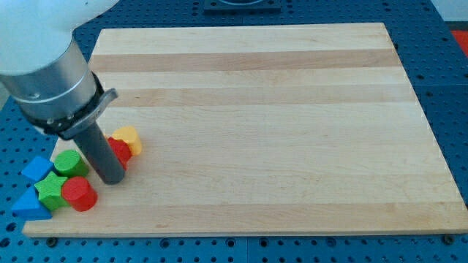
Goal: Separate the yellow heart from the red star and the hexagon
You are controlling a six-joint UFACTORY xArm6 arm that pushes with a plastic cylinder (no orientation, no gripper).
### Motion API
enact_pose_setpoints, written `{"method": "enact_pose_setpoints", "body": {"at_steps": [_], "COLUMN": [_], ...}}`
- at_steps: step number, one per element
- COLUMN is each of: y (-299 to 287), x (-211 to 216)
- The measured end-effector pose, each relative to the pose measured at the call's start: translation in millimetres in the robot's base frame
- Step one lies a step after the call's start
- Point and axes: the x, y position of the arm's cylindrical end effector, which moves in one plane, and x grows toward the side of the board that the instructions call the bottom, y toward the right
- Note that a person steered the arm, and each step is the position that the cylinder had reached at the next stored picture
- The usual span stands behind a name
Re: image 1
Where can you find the red star block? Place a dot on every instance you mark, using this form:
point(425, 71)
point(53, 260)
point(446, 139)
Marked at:
point(121, 150)

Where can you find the light wooden board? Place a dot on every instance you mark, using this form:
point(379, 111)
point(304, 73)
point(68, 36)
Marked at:
point(295, 130)

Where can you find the red cylinder block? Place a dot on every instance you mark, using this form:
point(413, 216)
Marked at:
point(79, 193)

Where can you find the blue cube block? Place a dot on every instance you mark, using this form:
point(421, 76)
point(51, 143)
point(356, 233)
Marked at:
point(37, 169)

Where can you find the blue triangle block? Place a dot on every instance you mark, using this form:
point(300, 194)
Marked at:
point(29, 208)

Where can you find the green star block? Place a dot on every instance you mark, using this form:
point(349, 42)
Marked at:
point(49, 191)

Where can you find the red object at edge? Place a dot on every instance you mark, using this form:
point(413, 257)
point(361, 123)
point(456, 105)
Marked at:
point(461, 36)

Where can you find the yellow heart block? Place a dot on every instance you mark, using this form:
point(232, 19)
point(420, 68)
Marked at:
point(131, 137)

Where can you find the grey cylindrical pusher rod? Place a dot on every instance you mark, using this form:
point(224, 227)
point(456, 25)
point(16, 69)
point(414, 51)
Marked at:
point(95, 147)

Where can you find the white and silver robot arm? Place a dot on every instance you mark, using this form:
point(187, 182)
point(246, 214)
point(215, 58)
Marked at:
point(43, 68)

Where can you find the green cylinder block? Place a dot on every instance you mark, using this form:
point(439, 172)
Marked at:
point(69, 163)

